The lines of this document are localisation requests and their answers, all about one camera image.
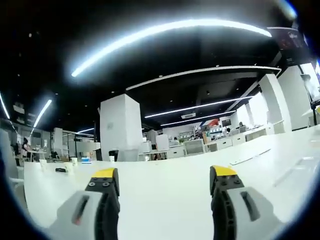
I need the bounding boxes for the white cabinet row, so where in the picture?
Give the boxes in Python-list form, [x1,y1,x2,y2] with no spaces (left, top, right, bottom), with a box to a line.
[164,124,276,158]

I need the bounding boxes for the long ceiling light strip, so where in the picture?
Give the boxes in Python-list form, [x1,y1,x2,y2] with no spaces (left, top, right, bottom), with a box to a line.
[70,18,273,78]

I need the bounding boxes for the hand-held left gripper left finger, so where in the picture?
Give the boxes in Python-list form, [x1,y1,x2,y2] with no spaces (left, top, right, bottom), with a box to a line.
[48,167,121,240]

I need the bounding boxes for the white square pillar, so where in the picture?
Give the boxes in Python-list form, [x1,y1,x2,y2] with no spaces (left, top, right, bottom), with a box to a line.
[258,73,293,134]
[99,93,143,162]

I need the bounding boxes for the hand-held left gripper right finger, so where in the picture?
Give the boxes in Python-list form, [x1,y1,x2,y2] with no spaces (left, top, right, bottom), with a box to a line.
[209,165,279,240]

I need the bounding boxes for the dark hanging screen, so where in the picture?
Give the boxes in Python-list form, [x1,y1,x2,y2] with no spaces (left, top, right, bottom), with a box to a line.
[266,26,311,66]

